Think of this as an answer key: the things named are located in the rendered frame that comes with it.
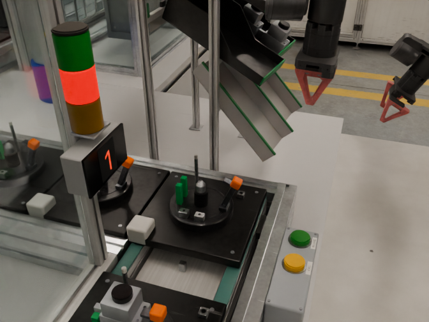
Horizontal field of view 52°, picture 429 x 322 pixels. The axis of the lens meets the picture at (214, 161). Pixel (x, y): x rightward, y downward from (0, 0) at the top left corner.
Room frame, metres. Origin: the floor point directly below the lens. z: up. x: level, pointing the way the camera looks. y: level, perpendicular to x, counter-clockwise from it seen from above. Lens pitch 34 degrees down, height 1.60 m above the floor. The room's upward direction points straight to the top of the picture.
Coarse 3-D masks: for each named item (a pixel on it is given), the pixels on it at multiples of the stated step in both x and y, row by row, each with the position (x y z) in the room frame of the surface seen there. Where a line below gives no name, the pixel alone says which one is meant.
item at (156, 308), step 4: (156, 304) 0.41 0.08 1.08; (144, 308) 0.41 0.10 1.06; (152, 308) 0.40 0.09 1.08; (156, 308) 0.40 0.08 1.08; (160, 308) 0.40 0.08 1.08; (164, 308) 0.40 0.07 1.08; (144, 312) 0.40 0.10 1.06; (148, 312) 0.40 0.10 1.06; (152, 312) 0.39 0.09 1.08; (156, 312) 0.39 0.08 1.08; (160, 312) 0.39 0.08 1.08; (164, 312) 0.40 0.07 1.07; (140, 316) 0.40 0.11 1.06; (144, 316) 0.40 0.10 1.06; (148, 316) 0.40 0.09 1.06; (152, 316) 0.39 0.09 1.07; (156, 316) 0.39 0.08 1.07; (160, 316) 0.39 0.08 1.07; (164, 316) 0.40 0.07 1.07; (152, 320) 0.39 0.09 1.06; (156, 320) 0.39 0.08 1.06; (160, 320) 0.39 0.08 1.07; (164, 320) 0.40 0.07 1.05
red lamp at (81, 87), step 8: (64, 72) 0.57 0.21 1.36; (72, 72) 0.57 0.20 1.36; (80, 72) 0.57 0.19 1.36; (88, 72) 0.58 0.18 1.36; (64, 80) 0.57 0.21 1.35; (72, 80) 0.57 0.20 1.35; (80, 80) 0.57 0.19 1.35; (88, 80) 0.58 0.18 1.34; (96, 80) 0.60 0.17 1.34; (64, 88) 0.58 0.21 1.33; (72, 88) 0.57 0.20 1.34; (80, 88) 0.57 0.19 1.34; (88, 88) 0.58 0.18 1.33; (96, 88) 0.59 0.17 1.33; (64, 96) 0.58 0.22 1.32; (72, 96) 0.57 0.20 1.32; (80, 96) 0.57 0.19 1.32; (88, 96) 0.58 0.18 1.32; (96, 96) 0.59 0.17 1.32; (80, 104) 0.57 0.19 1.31
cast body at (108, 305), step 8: (112, 288) 0.43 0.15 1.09; (120, 288) 0.42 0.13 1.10; (128, 288) 0.42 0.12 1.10; (136, 288) 0.43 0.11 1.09; (104, 296) 0.41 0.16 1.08; (112, 296) 0.41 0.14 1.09; (120, 296) 0.41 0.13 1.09; (128, 296) 0.41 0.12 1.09; (136, 296) 0.42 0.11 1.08; (96, 304) 0.43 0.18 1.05; (104, 304) 0.40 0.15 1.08; (112, 304) 0.40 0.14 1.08; (120, 304) 0.40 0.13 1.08; (128, 304) 0.40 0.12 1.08; (136, 304) 0.41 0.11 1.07; (144, 304) 0.42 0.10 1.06; (104, 312) 0.40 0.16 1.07; (112, 312) 0.40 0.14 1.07; (120, 312) 0.39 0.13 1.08; (128, 312) 0.39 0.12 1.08; (136, 312) 0.41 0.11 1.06; (104, 320) 0.40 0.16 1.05; (112, 320) 0.40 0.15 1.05; (120, 320) 0.39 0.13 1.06; (128, 320) 0.39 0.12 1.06; (136, 320) 0.40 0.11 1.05; (144, 320) 0.40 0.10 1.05
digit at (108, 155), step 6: (108, 144) 0.59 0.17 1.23; (102, 150) 0.58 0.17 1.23; (108, 150) 0.59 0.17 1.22; (114, 150) 0.61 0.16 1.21; (102, 156) 0.58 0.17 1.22; (108, 156) 0.59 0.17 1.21; (114, 156) 0.61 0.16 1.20; (102, 162) 0.57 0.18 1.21; (108, 162) 0.59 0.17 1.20; (114, 162) 0.60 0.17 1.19; (102, 168) 0.57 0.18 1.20; (108, 168) 0.58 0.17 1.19; (114, 168) 0.60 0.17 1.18; (102, 174) 0.57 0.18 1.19; (108, 174) 0.58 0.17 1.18; (102, 180) 0.56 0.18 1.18
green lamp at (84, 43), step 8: (88, 32) 0.59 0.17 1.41; (56, 40) 0.58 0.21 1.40; (64, 40) 0.57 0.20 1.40; (72, 40) 0.57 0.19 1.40; (80, 40) 0.58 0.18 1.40; (88, 40) 0.59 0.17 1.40; (56, 48) 0.58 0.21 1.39; (64, 48) 0.57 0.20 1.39; (72, 48) 0.57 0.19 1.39; (80, 48) 0.58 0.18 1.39; (88, 48) 0.59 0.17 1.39; (56, 56) 0.58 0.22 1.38; (64, 56) 0.57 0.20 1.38; (72, 56) 0.57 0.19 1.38; (80, 56) 0.58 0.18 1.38; (88, 56) 0.58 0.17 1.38; (64, 64) 0.57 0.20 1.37; (72, 64) 0.57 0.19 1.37; (80, 64) 0.57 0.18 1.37; (88, 64) 0.58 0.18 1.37
